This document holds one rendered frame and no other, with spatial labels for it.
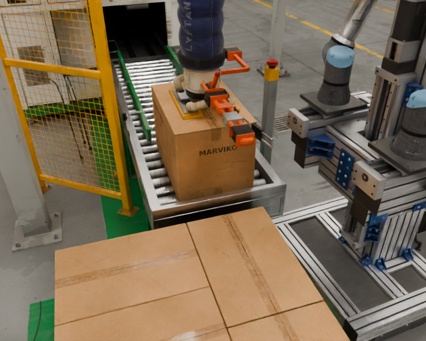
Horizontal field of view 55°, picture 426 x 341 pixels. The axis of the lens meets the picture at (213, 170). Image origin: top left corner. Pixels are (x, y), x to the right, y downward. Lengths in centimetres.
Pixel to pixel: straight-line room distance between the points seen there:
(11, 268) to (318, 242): 181
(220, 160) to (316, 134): 47
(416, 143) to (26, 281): 214
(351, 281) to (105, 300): 122
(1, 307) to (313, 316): 168
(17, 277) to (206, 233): 126
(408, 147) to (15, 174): 206
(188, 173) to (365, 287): 105
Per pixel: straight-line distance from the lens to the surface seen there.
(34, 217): 282
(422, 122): 160
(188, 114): 197
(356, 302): 218
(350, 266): 233
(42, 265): 272
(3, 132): 251
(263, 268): 177
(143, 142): 263
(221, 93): 187
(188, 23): 192
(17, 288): 265
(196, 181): 202
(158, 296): 169
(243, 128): 156
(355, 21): 203
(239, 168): 206
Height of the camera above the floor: 185
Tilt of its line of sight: 34 degrees down
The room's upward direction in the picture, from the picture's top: 1 degrees counter-clockwise
